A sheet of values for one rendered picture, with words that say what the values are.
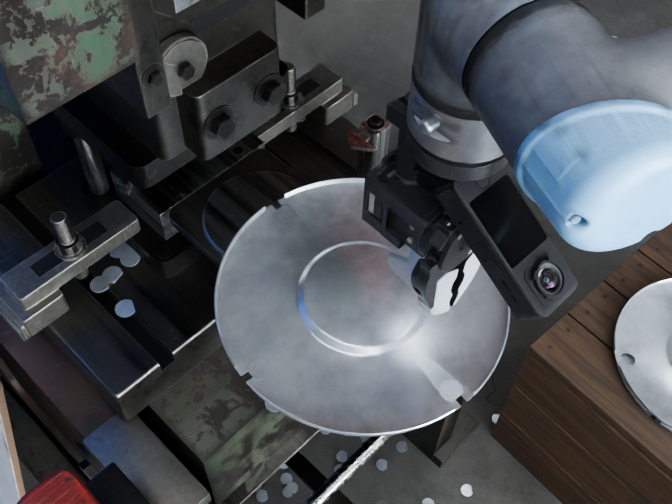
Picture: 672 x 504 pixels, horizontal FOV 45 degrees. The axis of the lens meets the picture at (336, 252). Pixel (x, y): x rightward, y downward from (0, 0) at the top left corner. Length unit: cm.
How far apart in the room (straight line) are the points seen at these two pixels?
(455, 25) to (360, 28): 188
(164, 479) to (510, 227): 48
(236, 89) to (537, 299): 33
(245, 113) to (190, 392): 32
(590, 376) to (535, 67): 95
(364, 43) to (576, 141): 191
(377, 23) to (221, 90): 163
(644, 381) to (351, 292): 64
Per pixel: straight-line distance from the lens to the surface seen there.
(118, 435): 91
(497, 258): 55
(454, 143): 50
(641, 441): 129
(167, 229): 90
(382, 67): 220
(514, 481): 159
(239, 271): 81
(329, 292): 79
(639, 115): 38
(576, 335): 134
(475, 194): 54
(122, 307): 91
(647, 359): 134
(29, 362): 100
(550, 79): 39
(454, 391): 77
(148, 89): 65
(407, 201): 58
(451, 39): 44
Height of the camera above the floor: 146
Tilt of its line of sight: 55 degrees down
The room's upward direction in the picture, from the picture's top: 2 degrees clockwise
